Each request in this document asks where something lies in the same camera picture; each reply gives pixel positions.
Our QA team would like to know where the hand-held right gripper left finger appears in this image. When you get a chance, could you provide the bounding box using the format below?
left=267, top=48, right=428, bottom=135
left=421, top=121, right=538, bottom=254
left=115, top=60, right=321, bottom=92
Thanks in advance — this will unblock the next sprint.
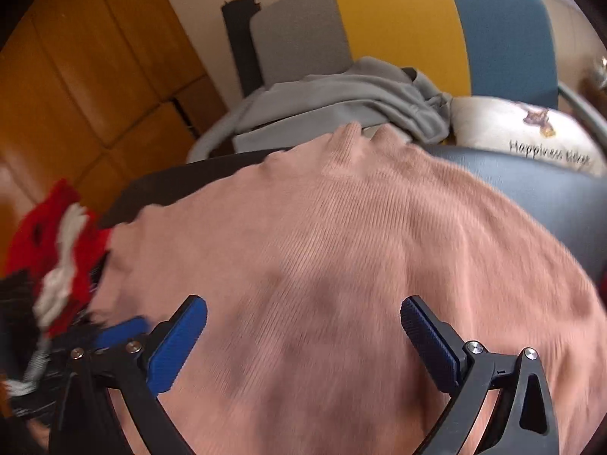
left=47, top=295, right=209, bottom=455

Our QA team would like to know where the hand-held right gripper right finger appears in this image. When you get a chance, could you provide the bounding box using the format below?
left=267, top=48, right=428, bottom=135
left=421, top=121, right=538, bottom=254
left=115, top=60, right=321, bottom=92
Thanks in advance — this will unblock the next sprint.
left=401, top=295, right=560, bottom=455

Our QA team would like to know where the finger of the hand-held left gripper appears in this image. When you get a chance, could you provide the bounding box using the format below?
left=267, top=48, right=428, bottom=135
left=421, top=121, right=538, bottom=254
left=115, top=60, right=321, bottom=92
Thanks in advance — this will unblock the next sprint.
left=92, top=317, right=151, bottom=352

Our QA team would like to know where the pink knit sweater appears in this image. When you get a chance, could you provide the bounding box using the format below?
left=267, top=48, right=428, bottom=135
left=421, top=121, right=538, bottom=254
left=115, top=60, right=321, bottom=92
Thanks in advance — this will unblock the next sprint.
left=88, top=122, right=607, bottom=455

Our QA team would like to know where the person's left forearm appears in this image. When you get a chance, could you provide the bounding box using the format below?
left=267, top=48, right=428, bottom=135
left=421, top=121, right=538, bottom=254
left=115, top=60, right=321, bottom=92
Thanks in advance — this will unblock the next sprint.
left=5, top=179, right=112, bottom=342

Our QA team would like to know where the dark striped cloth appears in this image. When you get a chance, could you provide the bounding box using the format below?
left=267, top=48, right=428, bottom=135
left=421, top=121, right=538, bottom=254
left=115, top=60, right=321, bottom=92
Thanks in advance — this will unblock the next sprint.
left=0, top=270, right=96, bottom=422

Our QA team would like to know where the white printed cushion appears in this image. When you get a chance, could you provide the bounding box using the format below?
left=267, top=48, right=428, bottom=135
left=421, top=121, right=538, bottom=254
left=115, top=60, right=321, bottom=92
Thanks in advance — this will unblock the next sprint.
left=448, top=96, right=607, bottom=176

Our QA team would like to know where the grey garment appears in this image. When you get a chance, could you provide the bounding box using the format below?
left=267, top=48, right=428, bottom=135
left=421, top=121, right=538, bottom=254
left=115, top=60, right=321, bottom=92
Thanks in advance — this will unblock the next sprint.
left=187, top=56, right=453, bottom=164

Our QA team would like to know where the orange wooden wardrobe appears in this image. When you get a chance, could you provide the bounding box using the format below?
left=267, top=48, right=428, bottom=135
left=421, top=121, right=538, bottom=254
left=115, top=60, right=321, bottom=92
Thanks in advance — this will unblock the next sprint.
left=0, top=0, right=228, bottom=247

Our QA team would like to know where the grey yellow blue armchair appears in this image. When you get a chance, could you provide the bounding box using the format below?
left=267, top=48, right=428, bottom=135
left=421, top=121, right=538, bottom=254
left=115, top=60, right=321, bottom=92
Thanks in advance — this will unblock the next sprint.
left=187, top=0, right=607, bottom=162

